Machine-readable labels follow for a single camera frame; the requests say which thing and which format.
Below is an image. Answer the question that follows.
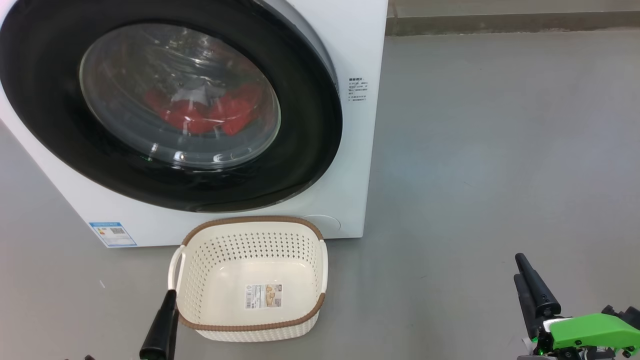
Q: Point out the white front-load washing machine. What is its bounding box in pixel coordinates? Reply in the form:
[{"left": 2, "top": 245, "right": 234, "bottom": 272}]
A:
[{"left": 0, "top": 0, "right": 389, "bottom": 249}]

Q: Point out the red cloth garment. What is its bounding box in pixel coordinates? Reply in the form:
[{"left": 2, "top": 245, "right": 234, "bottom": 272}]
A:
[{"left": 144, "top": 82, "right": 266, "bottom": 137}]

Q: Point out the printed food package label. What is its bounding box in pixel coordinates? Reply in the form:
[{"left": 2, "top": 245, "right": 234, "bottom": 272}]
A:
[{"left": 244, "top": 283, "right": 283, "bottom": 310}]

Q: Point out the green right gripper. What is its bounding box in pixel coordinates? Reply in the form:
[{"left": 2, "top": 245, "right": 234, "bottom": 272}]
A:
[{"left": 513, "top": 253, "right": 640, "bottom": 360}]

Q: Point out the black round glass washer door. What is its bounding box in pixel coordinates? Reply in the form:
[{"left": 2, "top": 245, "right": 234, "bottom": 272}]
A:
[{"left": 0, "top": 0, "right": 344, "bottom": 213}]

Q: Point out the blue energy label sticker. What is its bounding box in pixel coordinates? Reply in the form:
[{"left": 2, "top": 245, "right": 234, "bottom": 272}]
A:
[{"left": 89, "top": 221, "right": 137, "bottom": 248}]

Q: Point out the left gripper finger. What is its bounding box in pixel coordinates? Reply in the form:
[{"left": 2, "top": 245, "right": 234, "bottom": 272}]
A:
[{"left": 139, "top": 289, "right": 179, "bottom": 360}]

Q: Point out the grey skirting board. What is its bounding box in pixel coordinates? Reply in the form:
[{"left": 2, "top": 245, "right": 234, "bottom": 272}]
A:
[{"left": 386, "top": 11, "right": 640, "bottom": 37}]

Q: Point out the cream perforated basket brown rim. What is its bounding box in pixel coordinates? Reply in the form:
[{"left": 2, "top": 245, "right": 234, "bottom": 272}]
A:
[{"left": 167, "top": 216, "right": 329, "bottom": 343}]

